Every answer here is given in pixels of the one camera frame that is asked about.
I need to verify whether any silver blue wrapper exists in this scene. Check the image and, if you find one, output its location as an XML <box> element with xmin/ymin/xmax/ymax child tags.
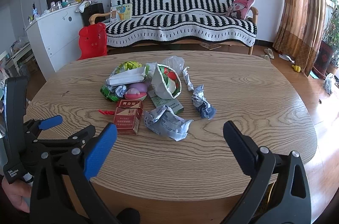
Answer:
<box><xmin>191</xmin><ymin>85</ymin><xmax>217</xmax><ymax>120</ymax></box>

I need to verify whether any brown patterned curtain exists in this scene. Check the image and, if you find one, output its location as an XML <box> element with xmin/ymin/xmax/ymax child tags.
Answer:
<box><xmin>273</xmin><ymin>0</ymin><xmax>326</xmax><ymax>76</ymax></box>

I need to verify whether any twisted silver candy wrapper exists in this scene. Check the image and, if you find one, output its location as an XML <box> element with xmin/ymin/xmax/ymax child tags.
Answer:
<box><xmin>182</xmin><ymin>66</ymin><xmax>194</xmax><ymax>91</ymax></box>

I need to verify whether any beige slipper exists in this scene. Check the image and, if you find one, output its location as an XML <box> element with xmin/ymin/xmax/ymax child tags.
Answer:
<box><xmin>261</xmin><ymin>48</ymin><xmax>275</xmax><ymax>61</ymax></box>

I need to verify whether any pink purple squishy toy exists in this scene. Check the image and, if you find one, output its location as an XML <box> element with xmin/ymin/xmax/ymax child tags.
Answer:
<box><xmin>124</xmin><ymin>82</ymin><xmax>150</xmax><ymax>101</ymax></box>

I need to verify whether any person's left hand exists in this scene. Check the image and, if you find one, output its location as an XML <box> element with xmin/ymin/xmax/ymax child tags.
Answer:
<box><xmin>2</xmin><ymin>177</ymin><xmax>32</xmax><ymax>213</ymax></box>

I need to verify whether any black box beside sofa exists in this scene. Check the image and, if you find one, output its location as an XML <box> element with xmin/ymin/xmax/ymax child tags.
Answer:
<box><xmin>81</xmin><ymin>3</ymin><xmax>104</xmax><ymax>26</ymax></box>

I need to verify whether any red cigarette box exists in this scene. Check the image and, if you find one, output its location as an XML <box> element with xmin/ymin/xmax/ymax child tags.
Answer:
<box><xmin>113</xmin><ymin>100</ymin><xmax>143</xmax><ymax>135</ymax></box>

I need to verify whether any red twisted wrapper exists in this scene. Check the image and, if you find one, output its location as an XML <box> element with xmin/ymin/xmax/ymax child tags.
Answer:
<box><xmin>98</xmin><ymin>110</ymin><xmax>115</xmax><ymax>116</ymax></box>

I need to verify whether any white plastic bag on floor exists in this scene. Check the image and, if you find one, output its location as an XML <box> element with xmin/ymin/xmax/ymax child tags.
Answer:
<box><xmin>323</xmin><ymin>73</ymin><xmax>336</xmax><ymax>95</ymax></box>

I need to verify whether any colourful picture book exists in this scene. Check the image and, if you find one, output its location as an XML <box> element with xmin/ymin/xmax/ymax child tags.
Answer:
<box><xmin>110</xmin><ymin>3</ymin><xmax>133</xmax><ymax>23</ymax></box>

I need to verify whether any blue white wrapper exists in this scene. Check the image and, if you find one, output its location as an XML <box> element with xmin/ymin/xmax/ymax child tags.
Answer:
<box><xmin>144</xmin><ymin>105</ymin><xmax>193</xmax><ymax>141</ymax></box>

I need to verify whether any green foil wrapper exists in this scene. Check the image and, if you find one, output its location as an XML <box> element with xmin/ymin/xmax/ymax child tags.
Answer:
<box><xmin>100</xmin><ymin>85</ymin><xmax>120</xmax><ymax>102</ymax></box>

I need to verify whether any small blue paper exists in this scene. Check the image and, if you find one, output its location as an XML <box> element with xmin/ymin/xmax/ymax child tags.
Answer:
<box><xmin>114</xmin><ymin>85</ymin><xmax>128</xmax><ymax>99</ymax></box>

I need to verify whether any potted plant dark pot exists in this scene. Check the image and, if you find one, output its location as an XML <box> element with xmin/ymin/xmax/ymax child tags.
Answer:
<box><xmin>312</xmin><ymin>0</ymin><xmax>338</xmax><ymax>79</ymax></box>

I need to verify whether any pink cartoon cushion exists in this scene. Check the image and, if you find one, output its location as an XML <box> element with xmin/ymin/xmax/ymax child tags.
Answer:
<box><xmin>226</xmin><ymin>0</ymin><xmax>255</xmax><ymax>20</ymax></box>

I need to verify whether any green snack bag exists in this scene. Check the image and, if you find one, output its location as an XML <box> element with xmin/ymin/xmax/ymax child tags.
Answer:
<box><xmin>111</xmin><ymin>61</ymin><xmax>144</xmax><ymax>76</ymax></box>

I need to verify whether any green cigarette box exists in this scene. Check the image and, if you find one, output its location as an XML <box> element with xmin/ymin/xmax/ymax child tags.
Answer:
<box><xmin>148</xmin><ymin>90</ymin><xmax>184</xmax><ymax>115</ymax></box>

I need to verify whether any clear plastic bag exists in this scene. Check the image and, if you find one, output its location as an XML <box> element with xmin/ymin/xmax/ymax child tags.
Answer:
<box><xmin>162</xmin><ymin>55</ymin><xmax>185</xmax><ymax>74</ymax></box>

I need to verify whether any red plastic child chair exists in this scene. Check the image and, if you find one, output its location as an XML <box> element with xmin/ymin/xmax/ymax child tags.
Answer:
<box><xmin>79</xmin><ymin>22</ymin><xmax>107</xmax><ymax>60</ymax></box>

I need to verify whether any black white striped sofa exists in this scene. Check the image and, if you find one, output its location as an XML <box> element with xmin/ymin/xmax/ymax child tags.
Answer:
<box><xmin>105</xmin><ymin>0</ymin><xmax>258</xmax><ymax>54</ymax></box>

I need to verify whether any white cabinet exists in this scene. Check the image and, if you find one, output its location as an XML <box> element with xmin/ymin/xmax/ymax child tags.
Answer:
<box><xmin>26</xmin><ymin>5</ymin><xmax>84</xmax><ymax>80</ymax></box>

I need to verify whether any yellow toy on floor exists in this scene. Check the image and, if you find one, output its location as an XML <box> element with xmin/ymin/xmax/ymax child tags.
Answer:
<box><xmin>291</xmin><ymin>65</ymin><xmax>301</xmax><ymax>73</ymax></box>

